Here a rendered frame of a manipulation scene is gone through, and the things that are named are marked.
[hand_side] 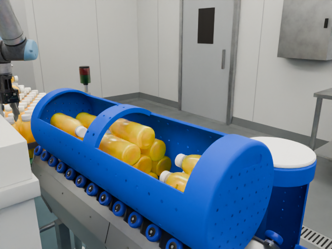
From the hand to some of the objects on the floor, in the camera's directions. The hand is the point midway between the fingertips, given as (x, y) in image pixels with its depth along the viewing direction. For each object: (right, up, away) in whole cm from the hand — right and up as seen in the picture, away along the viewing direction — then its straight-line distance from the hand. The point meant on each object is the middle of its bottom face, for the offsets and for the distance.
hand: (9, 119), depth 125 cm
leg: (+20, -106, +27) cm, 111 cm away
